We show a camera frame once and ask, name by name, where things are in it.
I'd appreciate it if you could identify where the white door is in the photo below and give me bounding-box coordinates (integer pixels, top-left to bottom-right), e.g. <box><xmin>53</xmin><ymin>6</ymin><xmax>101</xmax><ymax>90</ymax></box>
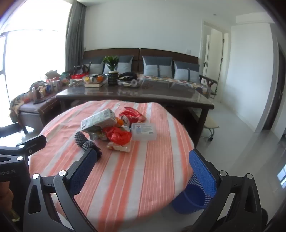
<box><xmin>204</xmin><ymin>21</ymin><xmax>230</xmax><ymax>79</ymax></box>

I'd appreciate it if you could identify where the clear plastic box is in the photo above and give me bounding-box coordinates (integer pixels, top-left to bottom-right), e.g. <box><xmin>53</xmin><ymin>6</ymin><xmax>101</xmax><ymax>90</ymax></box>
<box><xmin>131</xmin><ymin>123</ymin><xmax>157</xmax><ymax>141</ymax></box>

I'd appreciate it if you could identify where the brown wooden sofa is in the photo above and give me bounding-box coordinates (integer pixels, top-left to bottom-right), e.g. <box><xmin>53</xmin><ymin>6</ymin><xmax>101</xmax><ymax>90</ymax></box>
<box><xmin>81</xmin><ymin>48</ymin><xmax>218</xmax><ymax>99</ymax></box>

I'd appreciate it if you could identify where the gold black wrapper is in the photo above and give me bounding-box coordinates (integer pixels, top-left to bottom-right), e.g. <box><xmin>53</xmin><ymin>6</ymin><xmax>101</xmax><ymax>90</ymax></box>
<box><xmin>90</xmin><ymin>132</ymin><xmax>107</xmax><ymax>141</ymax></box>

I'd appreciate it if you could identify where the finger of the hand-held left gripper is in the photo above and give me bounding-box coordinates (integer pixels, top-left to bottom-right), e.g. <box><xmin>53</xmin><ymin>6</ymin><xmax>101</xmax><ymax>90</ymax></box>
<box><xmin>15</xmin><ymin>135</ymin><xmax>47</xmax><ymax>155</ymax></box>
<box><xmin>0</xmin><ymin>123</ymin><xmax>25</xmax><ymax>139</ymax></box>

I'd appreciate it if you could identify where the glass fruit bowl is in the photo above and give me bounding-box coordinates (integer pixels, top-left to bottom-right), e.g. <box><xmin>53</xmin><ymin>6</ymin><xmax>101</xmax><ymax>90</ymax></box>
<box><xmin>83</xmin><ymin>74</ymin><xmax>108</xmax><ymax>85</ymax></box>

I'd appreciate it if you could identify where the white stool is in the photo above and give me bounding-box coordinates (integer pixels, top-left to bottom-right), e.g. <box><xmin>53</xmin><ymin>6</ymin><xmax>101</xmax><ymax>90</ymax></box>
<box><xmin>204</xmin><ymin>116</ymin><xmax>221</xmax><ymax>141</ymax></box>

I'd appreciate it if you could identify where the group of small bottles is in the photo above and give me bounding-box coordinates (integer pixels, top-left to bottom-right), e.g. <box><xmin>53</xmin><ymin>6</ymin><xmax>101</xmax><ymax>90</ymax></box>
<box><xmin>31</xmin><ymin>78</ymin><xmax>62</xmax><ymax>99</ymax></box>

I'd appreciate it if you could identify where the brown side cabinet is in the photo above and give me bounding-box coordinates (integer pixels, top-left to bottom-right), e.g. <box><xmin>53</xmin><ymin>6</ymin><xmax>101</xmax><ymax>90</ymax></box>
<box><xmin>18</xmin><ymin>95</ymin><xmax>61</xmax><ymax>132</ymax></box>

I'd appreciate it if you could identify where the black ribbed vase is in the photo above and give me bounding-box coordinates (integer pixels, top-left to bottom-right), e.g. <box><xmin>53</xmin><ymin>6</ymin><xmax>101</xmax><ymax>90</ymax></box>
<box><xmin>108</xmin><ymin>71</ymin><xmax>119</xmax><ymax>86</ymax></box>

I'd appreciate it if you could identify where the black spiky brush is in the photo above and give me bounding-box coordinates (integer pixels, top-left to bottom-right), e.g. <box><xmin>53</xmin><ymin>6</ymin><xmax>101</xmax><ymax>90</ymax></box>
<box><xmin>75</xmin><ymin>131</ymin><xmax>102</xmax><ymax>160</ymax></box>

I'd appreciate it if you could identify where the grey white drink carton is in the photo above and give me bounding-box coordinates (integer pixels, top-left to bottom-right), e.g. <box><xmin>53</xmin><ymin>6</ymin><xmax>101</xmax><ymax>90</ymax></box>
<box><xmin>81</xmin><ymin>108</ymin><xmax>117</xmax><ymax>132</ymax></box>

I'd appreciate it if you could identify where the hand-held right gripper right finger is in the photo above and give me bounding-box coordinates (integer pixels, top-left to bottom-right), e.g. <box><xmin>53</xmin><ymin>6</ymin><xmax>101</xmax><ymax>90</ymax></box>
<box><xmin>189</xmin><ymin>149</ymin><xmax>268</xmax><ymax>232</ymax></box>

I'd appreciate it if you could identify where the blue plastic waste basket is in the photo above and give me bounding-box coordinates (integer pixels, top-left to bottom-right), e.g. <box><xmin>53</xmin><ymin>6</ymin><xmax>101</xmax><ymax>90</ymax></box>
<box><xmin>172</xmin><ymin>171</ymin><xmax>215</xmax><ymax>215</ymax></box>

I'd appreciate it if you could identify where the red snack bag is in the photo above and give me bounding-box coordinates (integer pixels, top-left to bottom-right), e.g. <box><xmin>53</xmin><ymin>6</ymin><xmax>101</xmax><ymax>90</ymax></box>
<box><xmin>119</xmin><ymin>107</ymin><xmax>147</xmax><ymax>123</ymax></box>

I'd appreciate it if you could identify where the patterned sofa blanket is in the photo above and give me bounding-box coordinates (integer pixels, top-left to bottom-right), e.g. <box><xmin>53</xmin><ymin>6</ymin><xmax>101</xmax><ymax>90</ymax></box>
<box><xmin>136</xmin><ymin>74</ymin><xmax>212</xmax><ymax>97</ymax></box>

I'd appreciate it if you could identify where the green potted plant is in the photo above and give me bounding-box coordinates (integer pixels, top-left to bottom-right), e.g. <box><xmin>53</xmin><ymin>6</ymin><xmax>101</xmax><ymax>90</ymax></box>
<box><xmin>102</xmin><ymin>55</ymin><xmax>120</xmax><ymax>72</ymax></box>

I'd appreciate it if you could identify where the red plastic bag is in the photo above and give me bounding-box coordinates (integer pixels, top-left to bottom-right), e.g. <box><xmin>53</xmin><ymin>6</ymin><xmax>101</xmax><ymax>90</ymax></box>
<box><xmin>104</xmin><ymin>127</ymin><xmax>132</xmax><ymax>144</ymax></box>

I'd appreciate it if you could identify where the grey curtain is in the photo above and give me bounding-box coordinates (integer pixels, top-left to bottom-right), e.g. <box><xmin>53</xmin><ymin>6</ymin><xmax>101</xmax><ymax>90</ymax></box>
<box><xmin>65</xmin><ymin>2</ymin><xmax>87</xmax><ymax>73</ymax></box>

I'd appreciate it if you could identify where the dark glass-top coffee table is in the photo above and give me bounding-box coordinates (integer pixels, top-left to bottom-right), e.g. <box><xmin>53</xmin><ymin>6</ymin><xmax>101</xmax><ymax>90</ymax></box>
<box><xmin>55</xmin><ymin>83</ymin><xmax>215</xmax><ymax>146</ymax></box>

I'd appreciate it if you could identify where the clear tray with clutter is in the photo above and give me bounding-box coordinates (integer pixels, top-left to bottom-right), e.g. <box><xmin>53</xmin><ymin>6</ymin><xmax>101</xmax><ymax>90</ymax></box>
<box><xmin>117</xmin><ymin>72</ymin><xmax>141</xmax><ymax>88</ymax></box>

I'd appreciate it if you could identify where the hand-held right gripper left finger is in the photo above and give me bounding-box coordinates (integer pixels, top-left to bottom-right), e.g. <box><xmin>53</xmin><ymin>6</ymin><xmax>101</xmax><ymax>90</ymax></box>
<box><xmin>23</xmin><ymin>148</ymin><xmax>99</xmax><ymax>232</ymax></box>

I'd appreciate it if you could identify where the black bag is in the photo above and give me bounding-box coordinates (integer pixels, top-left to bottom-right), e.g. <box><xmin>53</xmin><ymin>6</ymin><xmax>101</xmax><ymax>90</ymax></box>
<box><xmin>73</xmin><ymin>65</ymin><xmax>90</xmax><ymax>75</ymax></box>

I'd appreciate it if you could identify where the grey blue cushion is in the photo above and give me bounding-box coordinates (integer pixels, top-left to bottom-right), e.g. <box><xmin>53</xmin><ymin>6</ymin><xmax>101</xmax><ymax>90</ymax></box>
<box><xmin>116</xmin><ymin>55</ymin><xmax>134</xmax><ymax>74</ymax></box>
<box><xmin>142</xmin><ymin>56</ymin><xmax>173</xmax><ymax>77</ymax></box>
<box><xmin>86</xmin><ymin>57</ymin><xmax>104</xmax><ymax>74</ymax></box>
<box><xmin>174</xmin><ymin>60</ymin><xmax>200</xmax><ymax>83</ymax></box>

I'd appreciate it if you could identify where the patterned floral cloth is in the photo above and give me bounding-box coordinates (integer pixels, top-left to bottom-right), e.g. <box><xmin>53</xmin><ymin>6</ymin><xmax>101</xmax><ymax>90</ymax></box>
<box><xmin>9</xmin><ymin>92</ymin><xmax>32</xmax><ymax>123</ymax></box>

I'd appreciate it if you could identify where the yellow bread packet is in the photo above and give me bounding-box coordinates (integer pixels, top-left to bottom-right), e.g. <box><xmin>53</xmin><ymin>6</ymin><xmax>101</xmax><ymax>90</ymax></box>
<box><xmin>107</xmin><ymin>142</ymin><xmax>131</xmax><ymax>153</ymax></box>

